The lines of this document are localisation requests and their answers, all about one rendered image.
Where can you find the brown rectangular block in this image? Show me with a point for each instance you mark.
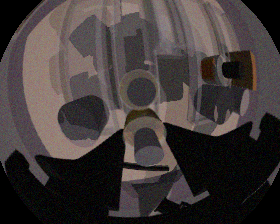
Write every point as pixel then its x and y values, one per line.
pixel 247 59

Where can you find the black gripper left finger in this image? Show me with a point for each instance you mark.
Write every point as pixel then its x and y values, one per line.
pixel 98 172

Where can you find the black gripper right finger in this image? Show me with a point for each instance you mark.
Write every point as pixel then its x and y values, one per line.
pixel 200 156

